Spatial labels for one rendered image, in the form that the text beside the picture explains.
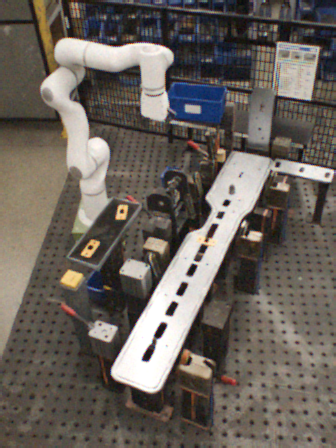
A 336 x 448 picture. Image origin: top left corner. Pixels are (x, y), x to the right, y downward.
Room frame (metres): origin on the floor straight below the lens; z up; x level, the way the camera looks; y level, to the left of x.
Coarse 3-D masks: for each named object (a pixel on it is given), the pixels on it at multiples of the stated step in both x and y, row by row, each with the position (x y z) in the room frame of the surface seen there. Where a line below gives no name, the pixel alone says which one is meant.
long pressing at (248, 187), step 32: (256, 160) 2.00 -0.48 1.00; (224, 192) 1.77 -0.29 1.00; (256, 192) 1.75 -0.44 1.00; (224, 224) 1.55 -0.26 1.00; (192, 256) 1.38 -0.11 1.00; (224, 256) 1.37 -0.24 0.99; (160, 288) 1.22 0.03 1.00; (192, 288) 1.21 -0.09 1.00; (160, 320) 1.08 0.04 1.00; (192, 320) 1.07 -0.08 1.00; (128, 352) 0.95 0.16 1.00; (160, 352) 0.94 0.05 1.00; (128, 384) 0.83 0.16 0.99; (160, 384) 0.82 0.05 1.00
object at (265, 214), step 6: (258, 210) 1.64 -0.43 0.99; (264, 210) 1.64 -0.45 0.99; (258, 216) 1.62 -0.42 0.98; (264, 216) 1.60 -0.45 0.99; (270, 216) 1.61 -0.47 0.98; (258, 222) 1.61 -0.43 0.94; (264, 222) 1.60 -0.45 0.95; (270, 222) 1.62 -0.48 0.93; (258, 228) 1.61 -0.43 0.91; (264, 228) 1.60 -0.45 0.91; (264, 234) 1.60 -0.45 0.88; (264, 240) 1.60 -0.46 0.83; (264, 246) 1.61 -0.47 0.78; (264, 252) 1.61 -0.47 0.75; (264, 258) 1.60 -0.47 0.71
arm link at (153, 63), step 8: (144, 48) 1.68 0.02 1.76; (152, 48) 1.67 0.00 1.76; (160, 48) 1.67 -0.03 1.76; (144, 56) 1.64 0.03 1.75; (152, 56) 1.63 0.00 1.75; (160, 56) 1.64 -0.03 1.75; (144, 64) 1.64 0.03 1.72; (152, 64) 1.63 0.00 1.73; (160, 64) 1.64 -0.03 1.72; (144, 72) 1.64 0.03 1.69; (152, 72) 1.63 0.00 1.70; (160, 72) 1.64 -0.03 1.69; (144, 80) 1.64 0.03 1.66; (152, 80) 1.63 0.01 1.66; (160, 80) 1.64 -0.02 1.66; (152, 88) 1.63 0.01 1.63
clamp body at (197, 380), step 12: (192, 360) 0.87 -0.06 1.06; (204, 360) 0.87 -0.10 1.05; (180, 372) 0.84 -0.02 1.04; (192, 372) 0.82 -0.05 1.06; (204, 372) 0.82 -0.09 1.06; (180, 384) 0.84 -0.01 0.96; (192, 384) 0.82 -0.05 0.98; (204, 384) 0.80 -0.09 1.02; (192, 396) 0.82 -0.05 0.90; (204, 396) 0.80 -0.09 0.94; (192, 408) 0.82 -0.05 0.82; (204, 408) 0.81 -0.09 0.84; (192, 420) 0.82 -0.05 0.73; (204, 420) 0.80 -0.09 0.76
